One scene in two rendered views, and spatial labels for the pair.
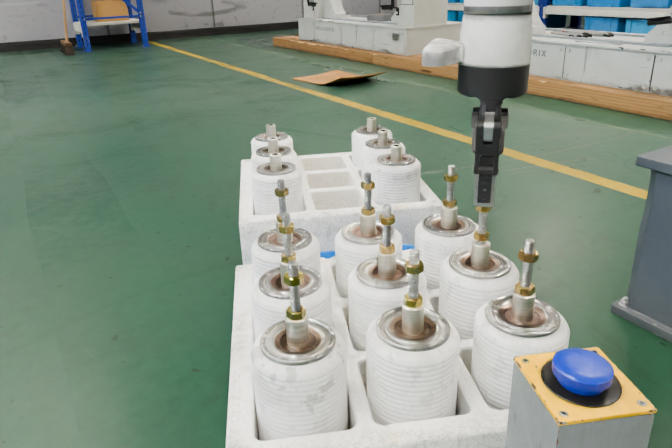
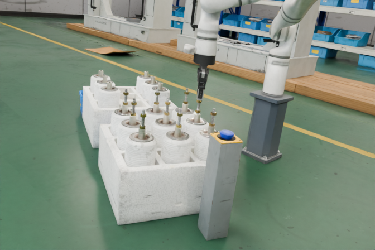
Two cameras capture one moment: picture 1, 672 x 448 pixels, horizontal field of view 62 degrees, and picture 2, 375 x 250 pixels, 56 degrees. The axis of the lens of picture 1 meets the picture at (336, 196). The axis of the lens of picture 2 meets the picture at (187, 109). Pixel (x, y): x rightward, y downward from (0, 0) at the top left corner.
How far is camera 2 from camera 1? 0.57 m
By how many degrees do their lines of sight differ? 16
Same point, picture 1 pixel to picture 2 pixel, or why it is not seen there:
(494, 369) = (202, 149)
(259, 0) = not seen: outside the picture
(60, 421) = (23, 184)
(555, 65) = (223, 56)
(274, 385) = (135, 148)
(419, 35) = (155, 33)
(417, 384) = (179, 150)
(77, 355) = (18, 164)
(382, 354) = (169, 141)
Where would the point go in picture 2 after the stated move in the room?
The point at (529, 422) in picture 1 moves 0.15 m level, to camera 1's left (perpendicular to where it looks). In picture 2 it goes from (213, 148) to (160, 149)
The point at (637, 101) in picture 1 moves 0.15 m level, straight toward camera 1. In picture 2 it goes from (258, 76) to (257, 79)
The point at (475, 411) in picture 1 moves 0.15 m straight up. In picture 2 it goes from (196, 161) to (201, 117)
